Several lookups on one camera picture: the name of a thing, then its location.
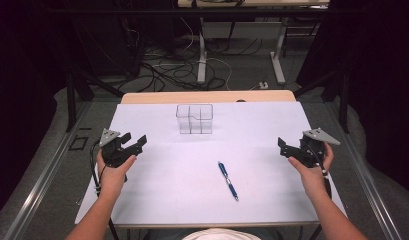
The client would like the clear plastic organizer box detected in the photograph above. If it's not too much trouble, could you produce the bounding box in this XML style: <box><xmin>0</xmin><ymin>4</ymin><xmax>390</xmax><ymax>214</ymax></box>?
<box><xmin>175</xmin><ymin>103</ymin><xmax>215</xmax><ymax>136</ymax></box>

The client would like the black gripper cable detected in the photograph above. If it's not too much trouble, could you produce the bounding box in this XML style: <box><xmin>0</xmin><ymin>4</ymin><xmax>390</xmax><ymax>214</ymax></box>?
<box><xmin>89</xmin><ymin>139</ymin><xmax>121</xmax><ymax>240</ymax></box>
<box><xmin>310</xmin><ymin>145</ymin><xmax>334</xmax><ymax>202</ymax></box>

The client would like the person's left hand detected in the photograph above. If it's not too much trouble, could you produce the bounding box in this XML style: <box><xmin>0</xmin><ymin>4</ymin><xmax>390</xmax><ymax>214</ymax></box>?
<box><xmin>96</xmin><ymin>149</ymin><xmax>138</xmax><ymax>202</ymax></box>

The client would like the black metal stand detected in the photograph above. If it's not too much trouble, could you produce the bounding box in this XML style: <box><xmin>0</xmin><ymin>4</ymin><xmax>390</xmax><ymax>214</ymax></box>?
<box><xmin>293</xmin><ymin>66</ymin><xmax>351</xmax><ymax>135</ymax></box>
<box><xmin>64</xmin><ymin>63</ymin><xmax>126</xmax><ymax>133</ymax></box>

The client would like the person's right hand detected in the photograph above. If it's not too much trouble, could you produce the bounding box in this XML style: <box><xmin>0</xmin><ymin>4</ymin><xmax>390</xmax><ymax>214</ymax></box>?
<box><xmin>287</xmin><ymin>142</ymin><xmax>336</xmax><ymax>202</ymax></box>

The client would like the aluminium floor rail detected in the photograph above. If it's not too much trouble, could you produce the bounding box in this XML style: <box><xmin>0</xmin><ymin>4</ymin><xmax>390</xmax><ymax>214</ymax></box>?
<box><xmin>325</xmin><ymin>101</ymin><xmax>404</xmax><ymax>240</ymax></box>
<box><xmin>2</xmin><ymin>101</ymin><xmax>93</xmax><ymax>240</ymax></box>

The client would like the white table sheet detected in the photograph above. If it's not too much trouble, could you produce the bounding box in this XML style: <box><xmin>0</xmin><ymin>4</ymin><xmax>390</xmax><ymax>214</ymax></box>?
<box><xmin>74</xmin><ymin>101</ymin><xmax>348</xmax><ymax>226</ymax></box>

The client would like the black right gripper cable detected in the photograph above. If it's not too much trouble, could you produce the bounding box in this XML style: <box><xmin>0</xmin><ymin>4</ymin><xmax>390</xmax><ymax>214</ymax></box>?
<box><xmin>310</xmin><ymin>145</ymin><xmax>334</xmax><ymax>202</ymax></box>

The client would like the blue pen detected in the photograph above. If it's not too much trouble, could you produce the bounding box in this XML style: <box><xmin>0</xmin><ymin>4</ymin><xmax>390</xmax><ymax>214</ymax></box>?
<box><xmin>217</xmin><ymin>161</ymin><xmax>241</xmax><ymax>202</ymax></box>

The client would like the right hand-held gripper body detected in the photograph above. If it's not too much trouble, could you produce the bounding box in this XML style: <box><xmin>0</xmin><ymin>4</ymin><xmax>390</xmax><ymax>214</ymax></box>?
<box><xmin>287</xmin><ymin>127</ymin><xmax>342</xmax><ymax>169</ymax></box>

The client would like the person's light shirt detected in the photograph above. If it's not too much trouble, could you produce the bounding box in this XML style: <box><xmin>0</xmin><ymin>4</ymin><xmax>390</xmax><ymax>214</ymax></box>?
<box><xmin>181</xmin><ymin>227</ymin><xmax>262</xmax><ymax>240</ymax></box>

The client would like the tangle of floor cables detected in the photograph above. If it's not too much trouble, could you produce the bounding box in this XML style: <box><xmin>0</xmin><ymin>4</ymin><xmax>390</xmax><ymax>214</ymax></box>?
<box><xmin>118</xmin><ymin>16</ymin><xmax>263</xmax><ymax>93</ymax></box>

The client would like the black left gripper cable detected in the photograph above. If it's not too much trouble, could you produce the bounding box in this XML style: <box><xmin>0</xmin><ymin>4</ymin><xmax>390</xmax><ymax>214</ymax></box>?
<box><xmin>89</xmin><ymin>139</ymin><xmax>121</xmax><ymax>240</ymax></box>

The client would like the wooden table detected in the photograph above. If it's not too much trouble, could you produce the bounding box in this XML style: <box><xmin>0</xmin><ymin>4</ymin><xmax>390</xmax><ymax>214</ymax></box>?
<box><xmin>120</xmin><ymin>89</ymin><xmax>298</xmax><ymax>105</ymax></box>

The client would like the white desk with metal legs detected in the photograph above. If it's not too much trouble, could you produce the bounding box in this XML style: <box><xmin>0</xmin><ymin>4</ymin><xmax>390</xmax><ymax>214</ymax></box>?
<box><xmin>177</xmin><ymin>0</ymin><xmax>331</xmax><ymax>86</ymax></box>

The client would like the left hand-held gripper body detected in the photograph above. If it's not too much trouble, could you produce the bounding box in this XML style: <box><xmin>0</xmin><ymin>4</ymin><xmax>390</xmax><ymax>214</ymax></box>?
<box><xmin>98</xmin><ymin>128</ymin><xmax>144</xmax><ymax>169</ymax></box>

